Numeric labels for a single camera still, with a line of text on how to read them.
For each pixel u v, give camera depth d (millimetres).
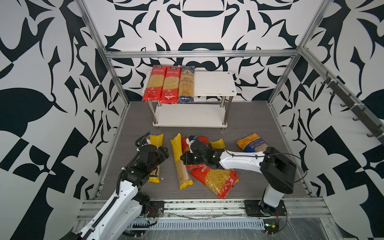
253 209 742
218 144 958
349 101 597
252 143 899
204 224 713
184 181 764
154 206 755
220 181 791
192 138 788
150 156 603
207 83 814
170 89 748
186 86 775
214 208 759
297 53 912
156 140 964
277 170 464
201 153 658
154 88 760
